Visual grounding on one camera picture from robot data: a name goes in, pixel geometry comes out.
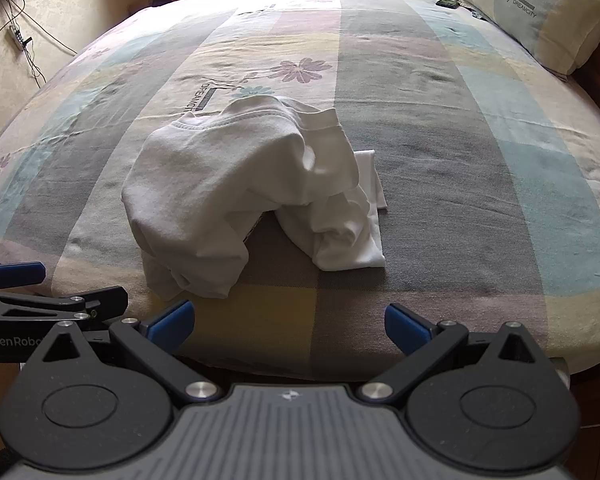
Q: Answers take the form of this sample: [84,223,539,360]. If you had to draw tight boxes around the black wall cable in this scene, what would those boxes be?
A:
[26,40,78,87]
[0,0,27,41]

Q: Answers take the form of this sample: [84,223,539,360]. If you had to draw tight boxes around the white printed t-shirt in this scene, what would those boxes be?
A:
[121,95,388,302]

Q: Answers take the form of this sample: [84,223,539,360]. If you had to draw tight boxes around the white power strip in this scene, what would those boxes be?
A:
[7,24,33,52]

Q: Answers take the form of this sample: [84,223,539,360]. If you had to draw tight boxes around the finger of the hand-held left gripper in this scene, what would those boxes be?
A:
[0,286,129,323]
[0,261,47,291]

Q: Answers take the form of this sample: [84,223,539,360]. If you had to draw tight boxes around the large patchwork pillow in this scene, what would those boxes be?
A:
[452,0,600,80]

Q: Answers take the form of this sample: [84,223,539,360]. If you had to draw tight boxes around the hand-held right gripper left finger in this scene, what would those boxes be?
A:
[39,300,222,407]

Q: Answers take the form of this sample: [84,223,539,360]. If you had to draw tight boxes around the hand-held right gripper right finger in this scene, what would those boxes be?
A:
[356,303,552,404]

